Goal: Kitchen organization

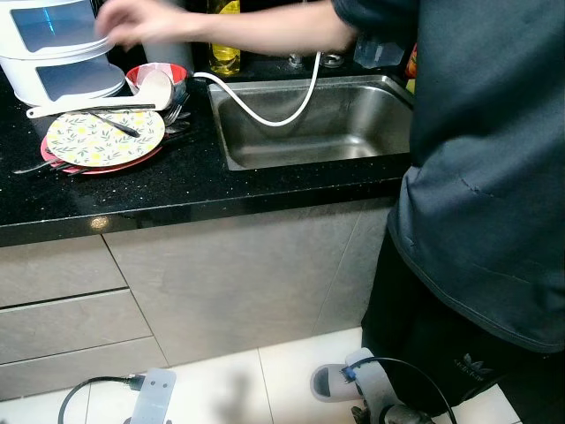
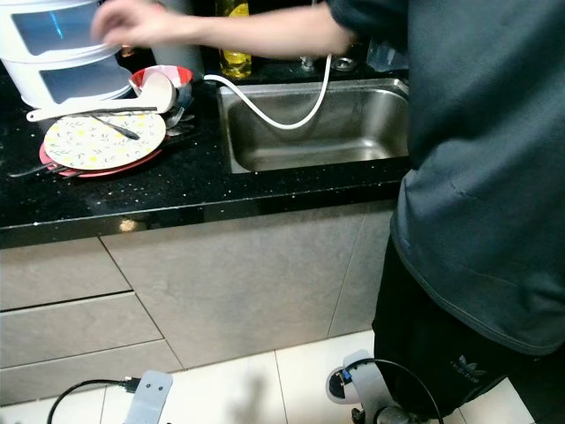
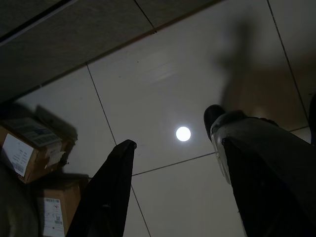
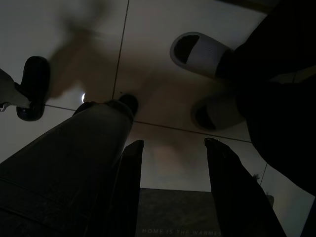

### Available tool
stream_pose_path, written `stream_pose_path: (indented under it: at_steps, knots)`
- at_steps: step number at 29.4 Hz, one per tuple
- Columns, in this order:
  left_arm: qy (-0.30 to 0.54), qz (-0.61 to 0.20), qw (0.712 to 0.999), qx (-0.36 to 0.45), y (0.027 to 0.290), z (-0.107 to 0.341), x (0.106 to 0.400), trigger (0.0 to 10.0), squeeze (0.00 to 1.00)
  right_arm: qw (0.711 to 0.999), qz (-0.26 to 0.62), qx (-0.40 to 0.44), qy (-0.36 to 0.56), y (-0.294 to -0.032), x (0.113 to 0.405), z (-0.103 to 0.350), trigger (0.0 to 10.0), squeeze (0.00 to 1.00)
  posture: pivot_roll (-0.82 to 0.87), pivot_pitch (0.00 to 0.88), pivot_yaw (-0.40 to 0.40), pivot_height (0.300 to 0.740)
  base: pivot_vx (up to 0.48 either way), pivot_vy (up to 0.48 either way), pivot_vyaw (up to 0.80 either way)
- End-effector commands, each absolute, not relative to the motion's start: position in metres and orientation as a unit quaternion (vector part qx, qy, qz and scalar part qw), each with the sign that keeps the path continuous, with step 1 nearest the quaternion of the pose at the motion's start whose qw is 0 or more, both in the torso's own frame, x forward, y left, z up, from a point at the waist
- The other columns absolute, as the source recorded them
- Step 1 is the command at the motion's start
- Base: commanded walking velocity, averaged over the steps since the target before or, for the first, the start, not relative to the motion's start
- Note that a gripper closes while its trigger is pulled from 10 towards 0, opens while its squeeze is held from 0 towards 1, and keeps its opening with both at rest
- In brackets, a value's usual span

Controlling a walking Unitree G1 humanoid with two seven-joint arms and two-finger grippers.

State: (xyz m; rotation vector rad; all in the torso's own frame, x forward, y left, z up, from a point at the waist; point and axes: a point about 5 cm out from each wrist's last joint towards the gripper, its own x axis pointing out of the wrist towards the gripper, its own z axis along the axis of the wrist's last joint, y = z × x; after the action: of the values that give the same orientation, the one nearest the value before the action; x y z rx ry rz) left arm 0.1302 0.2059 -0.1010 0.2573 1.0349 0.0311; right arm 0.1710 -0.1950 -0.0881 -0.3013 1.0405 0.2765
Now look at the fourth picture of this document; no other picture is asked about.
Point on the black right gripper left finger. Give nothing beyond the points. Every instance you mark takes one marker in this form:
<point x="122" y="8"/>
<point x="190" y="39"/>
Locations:
<point x="129" y="187"/>

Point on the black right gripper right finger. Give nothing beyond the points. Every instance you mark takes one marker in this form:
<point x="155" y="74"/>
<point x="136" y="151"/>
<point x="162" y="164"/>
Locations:
<point x="234" y="197"/>

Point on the dark printed doormat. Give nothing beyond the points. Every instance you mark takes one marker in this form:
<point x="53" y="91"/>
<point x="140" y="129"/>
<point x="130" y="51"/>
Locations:
<point x="172" y="212"/>

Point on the person leg in grey trousers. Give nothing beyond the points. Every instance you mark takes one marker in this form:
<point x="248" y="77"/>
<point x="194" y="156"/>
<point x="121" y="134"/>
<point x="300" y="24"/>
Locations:
<point x="10" y="89"/>
<point x="74" y="160"/>

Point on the black shoe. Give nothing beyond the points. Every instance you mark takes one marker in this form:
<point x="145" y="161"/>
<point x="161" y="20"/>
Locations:
<point x="129" y="102"/>
<point x="34" y="81"/>

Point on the white open-toe slipper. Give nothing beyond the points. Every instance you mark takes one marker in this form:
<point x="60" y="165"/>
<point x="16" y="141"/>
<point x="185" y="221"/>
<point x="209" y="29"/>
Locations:
<point x="219" y="111"/>
<point x="205" y="51"/>

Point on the person leg in black trousers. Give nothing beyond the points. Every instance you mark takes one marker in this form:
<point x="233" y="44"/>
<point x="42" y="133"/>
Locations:
<point x="284" y="86"/>

